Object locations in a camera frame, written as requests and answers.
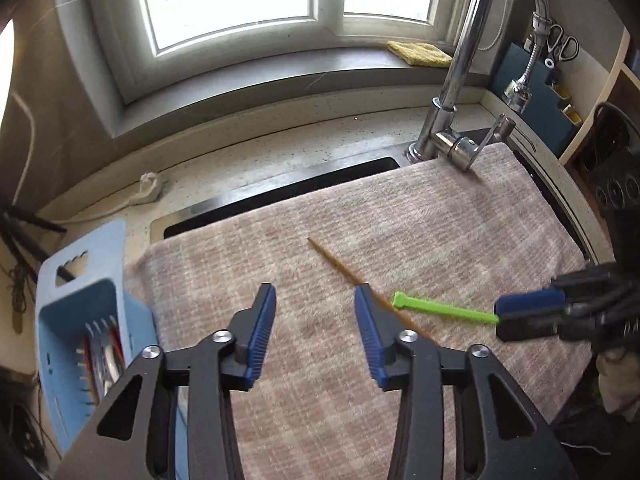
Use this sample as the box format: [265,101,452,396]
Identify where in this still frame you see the white framed window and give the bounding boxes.
[52,0,523,138]

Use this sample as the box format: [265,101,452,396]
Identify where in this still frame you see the green plastic spoon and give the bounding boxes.
[391,291,501,326]

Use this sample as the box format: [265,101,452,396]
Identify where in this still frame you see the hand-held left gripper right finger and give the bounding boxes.
[354,284,571,480]

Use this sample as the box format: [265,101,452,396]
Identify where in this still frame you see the pink grey checked towel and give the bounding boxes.
[122,142,593,480]

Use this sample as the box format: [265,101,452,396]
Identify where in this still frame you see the light wooden shelf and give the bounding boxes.
[557,25,640,167]

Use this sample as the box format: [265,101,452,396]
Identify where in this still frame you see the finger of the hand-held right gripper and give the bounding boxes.
[494,287,568,317]
[496,312,563,345]

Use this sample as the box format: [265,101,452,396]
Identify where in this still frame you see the dark teal knife holder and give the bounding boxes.
[491,40,587,155]

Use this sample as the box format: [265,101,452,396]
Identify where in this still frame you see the white ceramic soup spoon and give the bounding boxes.
[92,342,126,398]

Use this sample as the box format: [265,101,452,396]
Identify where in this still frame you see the yellow sponge cloth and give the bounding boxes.
[387,40,455,68]

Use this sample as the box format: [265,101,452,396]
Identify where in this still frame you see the person's right forearm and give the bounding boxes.
[595,350,640,413]

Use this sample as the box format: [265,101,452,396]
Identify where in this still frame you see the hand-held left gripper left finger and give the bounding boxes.
[55,283,277,480]

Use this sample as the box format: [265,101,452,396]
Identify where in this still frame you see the chrome kitchen faucet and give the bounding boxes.
[407,0,553,175]

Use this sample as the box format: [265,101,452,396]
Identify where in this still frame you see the black handled scissors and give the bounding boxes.
[545,22,581,68]

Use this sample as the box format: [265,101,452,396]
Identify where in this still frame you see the steel kitchen sink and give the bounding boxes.
[149,127,603,267]

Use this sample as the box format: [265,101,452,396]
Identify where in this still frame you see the white plug with cable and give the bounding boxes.
[37,172,165,226]

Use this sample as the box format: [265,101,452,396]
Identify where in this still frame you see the white ring light cable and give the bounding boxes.
[9,89,37,198]

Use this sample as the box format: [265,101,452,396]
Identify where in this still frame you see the red-tipped wooden chopstick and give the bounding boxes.
[106,325,126,361]
[306,236,433,343]

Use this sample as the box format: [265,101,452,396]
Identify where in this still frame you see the blue plastic utensil basket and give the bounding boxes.
[34,217,190,480]

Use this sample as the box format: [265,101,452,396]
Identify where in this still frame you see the black tripod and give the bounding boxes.
[0,204,68,291]

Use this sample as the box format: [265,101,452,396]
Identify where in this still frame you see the dark mesh object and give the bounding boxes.
[592,102,640,166]

